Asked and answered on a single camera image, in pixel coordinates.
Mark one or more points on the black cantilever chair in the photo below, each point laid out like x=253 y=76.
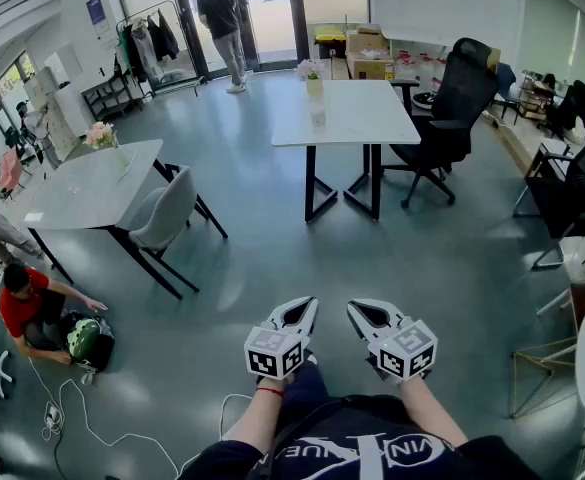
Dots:
x=572 y=198

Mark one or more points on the black mesh office chair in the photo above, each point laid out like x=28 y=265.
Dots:
x=457 y=118

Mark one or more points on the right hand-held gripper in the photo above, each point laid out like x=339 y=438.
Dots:
x=407 y=350

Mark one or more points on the stack of cardboard boxes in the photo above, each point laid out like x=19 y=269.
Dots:
x=368 y=55

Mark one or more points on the blue chair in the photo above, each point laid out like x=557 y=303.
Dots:
x=506 y=80

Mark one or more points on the black chair with jacket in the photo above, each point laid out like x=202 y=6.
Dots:
x=579 y=105

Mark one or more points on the yellow bin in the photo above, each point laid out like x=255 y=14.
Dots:
x=330 y=38

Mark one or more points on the black and green backpack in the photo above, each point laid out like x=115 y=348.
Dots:
x=87 y=340

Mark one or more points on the grey table with black legs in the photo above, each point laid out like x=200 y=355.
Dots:
x=97 y=188

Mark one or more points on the person's dark trouser leg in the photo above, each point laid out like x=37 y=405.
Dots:
x=304 y=393

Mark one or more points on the clothes rack with garments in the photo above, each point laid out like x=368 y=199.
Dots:
x=147 y=43

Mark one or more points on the white power strip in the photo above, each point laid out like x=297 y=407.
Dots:
x=52 y=414

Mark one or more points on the person's black printed shirt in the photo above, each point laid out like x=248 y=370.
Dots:
x=372 y=448

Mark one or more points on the white square table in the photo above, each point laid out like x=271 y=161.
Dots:
x=352 y=113

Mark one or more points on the white cabinet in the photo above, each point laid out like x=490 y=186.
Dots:
x=62 y=113

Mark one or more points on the black low shelf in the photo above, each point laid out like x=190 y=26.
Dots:
x=107 y=95

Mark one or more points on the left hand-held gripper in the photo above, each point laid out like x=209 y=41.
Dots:
x=272 y=350

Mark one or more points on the glass vase with pink flowers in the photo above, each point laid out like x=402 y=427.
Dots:
x=103 y=137

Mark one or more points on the person's right forearm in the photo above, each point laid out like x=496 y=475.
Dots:
x=429 y=413

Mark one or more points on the pale vase with pink flowers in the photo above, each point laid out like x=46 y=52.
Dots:
x=313 y=78

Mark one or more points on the person's left forearm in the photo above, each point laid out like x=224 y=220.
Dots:
x=259 y=418

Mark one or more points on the blue wall poster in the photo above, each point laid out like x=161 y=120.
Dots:
x=97 y=13

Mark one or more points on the grey upholstered chair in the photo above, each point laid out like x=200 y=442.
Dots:
x=169 y=213

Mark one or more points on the pink chair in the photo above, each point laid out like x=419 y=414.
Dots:
x=10 y=170

